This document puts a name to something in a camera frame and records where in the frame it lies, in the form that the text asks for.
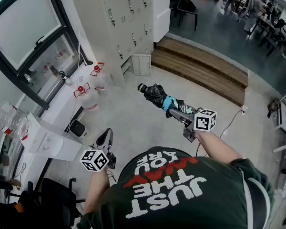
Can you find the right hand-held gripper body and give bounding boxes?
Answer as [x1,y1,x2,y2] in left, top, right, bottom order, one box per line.
[181,108,217,143]

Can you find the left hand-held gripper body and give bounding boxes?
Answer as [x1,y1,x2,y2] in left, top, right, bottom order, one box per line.
[80,145,117,173]

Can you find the black umbrella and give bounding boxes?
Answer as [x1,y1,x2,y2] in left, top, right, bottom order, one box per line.
[137,83,196,119]

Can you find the grey metal locker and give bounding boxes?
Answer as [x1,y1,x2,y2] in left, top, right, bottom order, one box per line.
[68,0,155,82]

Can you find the person's right forearm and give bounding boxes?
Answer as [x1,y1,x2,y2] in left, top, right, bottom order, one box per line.
[194,129,244,167]

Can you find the person's left forearm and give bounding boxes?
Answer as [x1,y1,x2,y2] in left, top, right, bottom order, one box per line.
[83,168,110,216]

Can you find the small white trash bin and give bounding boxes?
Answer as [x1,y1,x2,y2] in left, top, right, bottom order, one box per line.
[69,119,87,138]

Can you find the clear water jug red cap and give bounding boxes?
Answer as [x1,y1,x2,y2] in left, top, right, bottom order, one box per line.
[73,82,100,111]
[89,62,110,96]

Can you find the white cardboard box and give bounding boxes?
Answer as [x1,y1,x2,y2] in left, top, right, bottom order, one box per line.
[21,113,83,162]

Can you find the wooden steps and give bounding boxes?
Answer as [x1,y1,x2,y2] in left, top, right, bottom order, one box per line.
[151,36,249,107]

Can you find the white window ledge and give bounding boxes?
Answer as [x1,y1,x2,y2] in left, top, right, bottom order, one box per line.
[16,62,98,138]

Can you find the black office chair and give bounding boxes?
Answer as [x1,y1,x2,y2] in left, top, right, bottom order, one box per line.
[4,177,86,229]

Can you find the person's dark green printed shirt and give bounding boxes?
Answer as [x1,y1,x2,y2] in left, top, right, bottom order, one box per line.
[77,146,276,229]

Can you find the crushed clear plastic jug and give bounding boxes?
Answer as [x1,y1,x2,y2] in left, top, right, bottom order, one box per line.
[0,94,29,142]

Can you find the white cabinet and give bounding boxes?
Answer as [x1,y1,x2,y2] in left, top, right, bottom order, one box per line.
[153,0,172,43]

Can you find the black chair with thin legs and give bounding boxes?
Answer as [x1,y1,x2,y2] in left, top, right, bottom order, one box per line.
[170,0,199,31]

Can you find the black long table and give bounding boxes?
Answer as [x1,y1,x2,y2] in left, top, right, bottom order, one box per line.
[252,15,286,57]

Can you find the black framed window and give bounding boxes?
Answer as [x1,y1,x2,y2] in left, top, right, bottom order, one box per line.
[0,0,86,111]

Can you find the black floor cable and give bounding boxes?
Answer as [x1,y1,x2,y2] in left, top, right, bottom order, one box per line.
[195,105,247,157]

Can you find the white hanging cable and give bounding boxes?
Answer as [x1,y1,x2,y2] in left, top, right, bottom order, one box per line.
[77,25,87,64]

